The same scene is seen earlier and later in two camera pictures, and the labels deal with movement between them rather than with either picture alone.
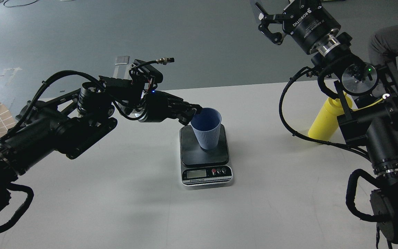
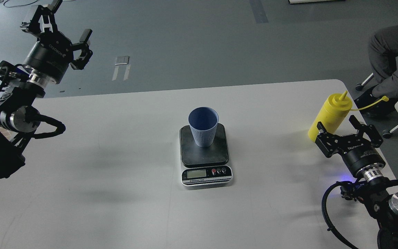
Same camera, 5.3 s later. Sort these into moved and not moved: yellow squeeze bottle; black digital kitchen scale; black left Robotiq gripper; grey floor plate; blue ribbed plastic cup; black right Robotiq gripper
Moved: blue ribbed plastic cup; black left Robotiq gripper; black right Robotiq gripper
Not moved: yellow squeeze bottle; black digital kitchen scale; grey floor plate
